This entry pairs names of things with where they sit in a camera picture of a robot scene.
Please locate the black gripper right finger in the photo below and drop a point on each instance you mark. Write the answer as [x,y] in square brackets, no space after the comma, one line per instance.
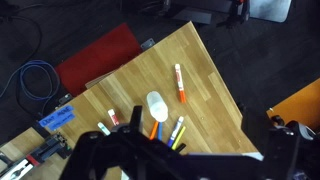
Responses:
[256,127]

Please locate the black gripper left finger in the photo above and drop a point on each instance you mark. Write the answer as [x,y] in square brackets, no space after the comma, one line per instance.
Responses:
[136,119]

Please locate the red capped white marker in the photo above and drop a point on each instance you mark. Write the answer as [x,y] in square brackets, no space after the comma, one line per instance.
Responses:
[113,117]

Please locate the white plastic bottle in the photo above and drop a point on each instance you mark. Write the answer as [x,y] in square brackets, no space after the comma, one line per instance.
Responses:
[157,107]

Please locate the green capped white marker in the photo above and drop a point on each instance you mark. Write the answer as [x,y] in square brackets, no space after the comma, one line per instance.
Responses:
[103,128]

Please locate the blue capped white marker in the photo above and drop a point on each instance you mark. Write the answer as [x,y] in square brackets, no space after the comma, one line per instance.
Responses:
[175,131]

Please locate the yellow marker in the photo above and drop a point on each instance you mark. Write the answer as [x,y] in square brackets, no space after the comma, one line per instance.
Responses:
[180,134]

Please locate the orange floor mat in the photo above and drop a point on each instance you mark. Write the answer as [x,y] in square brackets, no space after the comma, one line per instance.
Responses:
[303,106]

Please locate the black marker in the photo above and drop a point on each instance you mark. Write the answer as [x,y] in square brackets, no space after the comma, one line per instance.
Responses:
[180,147]

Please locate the orange capped white marker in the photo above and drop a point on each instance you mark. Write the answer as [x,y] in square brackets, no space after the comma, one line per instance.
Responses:
[180,83]

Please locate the blue tape label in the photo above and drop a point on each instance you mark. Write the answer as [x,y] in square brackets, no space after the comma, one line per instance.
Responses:
[58,118]

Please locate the table clamp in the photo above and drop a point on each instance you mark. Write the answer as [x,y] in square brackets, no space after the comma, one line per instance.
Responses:
[15,170]

